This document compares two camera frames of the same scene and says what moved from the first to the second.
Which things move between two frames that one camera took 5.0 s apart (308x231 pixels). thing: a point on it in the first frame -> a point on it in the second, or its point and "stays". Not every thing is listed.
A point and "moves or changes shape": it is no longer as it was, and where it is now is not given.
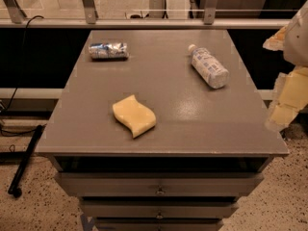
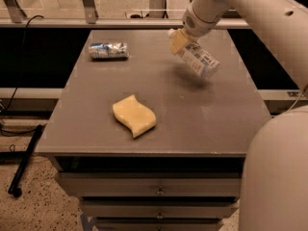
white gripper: x=297 y=41 -> x=196 y=24
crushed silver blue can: x=109 y=51 stays
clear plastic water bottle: x=204 y=64 moves or changes shape
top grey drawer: x=162 y=184 stays
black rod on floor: x=13 y=188 stays
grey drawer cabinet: x=159 y=130 stays
